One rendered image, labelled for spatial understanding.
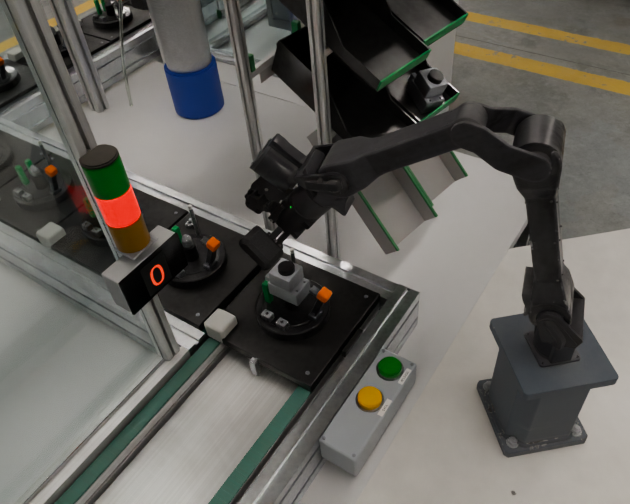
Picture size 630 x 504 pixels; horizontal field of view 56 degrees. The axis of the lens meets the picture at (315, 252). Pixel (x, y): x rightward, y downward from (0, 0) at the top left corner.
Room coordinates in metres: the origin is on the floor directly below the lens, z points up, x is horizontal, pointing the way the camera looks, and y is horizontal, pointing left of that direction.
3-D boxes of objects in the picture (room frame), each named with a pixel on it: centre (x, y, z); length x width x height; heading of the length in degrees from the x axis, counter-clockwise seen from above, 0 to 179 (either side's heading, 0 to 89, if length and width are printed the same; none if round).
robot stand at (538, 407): (0.52, -0.35, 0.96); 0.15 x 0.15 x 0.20; 5
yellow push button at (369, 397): (0.53, -0.06, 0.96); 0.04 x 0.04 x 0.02
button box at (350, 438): (0.53, -0.06, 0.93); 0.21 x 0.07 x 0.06; 142
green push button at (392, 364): (0.58, -0.11, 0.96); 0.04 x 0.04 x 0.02
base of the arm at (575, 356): (0.53, -0.35, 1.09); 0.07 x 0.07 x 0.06; 5
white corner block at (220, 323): (0.71, 0.19, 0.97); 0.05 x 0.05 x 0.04; 52
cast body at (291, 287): (0.73, 0.06, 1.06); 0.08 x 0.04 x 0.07; 52
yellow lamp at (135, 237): (0.65, 0.26, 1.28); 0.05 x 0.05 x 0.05
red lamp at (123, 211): (0.65, 0.26, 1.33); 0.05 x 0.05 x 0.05
